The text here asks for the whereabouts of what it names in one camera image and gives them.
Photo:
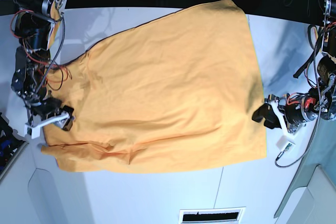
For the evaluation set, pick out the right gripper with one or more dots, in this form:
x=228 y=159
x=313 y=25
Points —
x=50 y=108

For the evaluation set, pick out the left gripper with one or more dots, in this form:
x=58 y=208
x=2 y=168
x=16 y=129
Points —
x=289 y=112

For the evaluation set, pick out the yellow t-shirt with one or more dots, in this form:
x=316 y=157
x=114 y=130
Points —
x=173 y=95

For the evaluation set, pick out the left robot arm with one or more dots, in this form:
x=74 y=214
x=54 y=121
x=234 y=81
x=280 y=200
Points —
x=323 y=61

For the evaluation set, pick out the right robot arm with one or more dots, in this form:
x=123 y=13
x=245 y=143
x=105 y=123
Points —
x=35 y=25

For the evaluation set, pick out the bin with blue items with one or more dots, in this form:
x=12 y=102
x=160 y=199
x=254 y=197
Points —
x=10 y=145

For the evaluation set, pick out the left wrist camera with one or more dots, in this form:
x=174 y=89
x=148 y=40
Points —
x=285 y=144

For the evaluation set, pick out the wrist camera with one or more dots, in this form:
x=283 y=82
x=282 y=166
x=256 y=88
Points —
x=285 y=144
x=33 y=131

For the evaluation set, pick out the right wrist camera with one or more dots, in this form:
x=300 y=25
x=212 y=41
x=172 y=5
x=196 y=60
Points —
x=33 y=131

